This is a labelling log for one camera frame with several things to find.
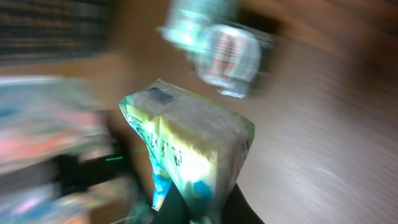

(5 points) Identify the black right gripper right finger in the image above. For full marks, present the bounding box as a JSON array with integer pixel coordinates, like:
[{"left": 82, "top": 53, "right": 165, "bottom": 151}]
[{"left": 221, "top": 184, "right": 264, "bottom": 224}]

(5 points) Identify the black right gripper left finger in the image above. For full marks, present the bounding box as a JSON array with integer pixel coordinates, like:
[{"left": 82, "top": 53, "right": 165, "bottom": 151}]
[{"left": 151, "top": 184, "right": 190, "bottom": 224}]

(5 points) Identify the dark green Zam-Buk tin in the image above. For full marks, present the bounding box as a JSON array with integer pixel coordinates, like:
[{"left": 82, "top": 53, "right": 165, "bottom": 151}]
[{"left": 194, "top": 23, "right": 273, "bottom": 98}]

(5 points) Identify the grey plastic mesh basket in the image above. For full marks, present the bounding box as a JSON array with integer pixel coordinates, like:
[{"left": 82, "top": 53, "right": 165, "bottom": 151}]
[{"left": 1, "top": 0, "right": 114, "bottom": 66}]

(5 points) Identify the teal Kleenex tissue pack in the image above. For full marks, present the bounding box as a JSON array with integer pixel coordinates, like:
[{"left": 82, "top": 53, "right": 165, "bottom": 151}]
[{"left": 119, "top": 80, "right": 255, "bottom": 223}]

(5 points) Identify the mint green wipes packet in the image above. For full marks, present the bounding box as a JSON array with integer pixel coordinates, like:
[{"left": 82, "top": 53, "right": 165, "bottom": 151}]
[{"left": 157, "top": 0, "right": 240, "bottom": 61}]

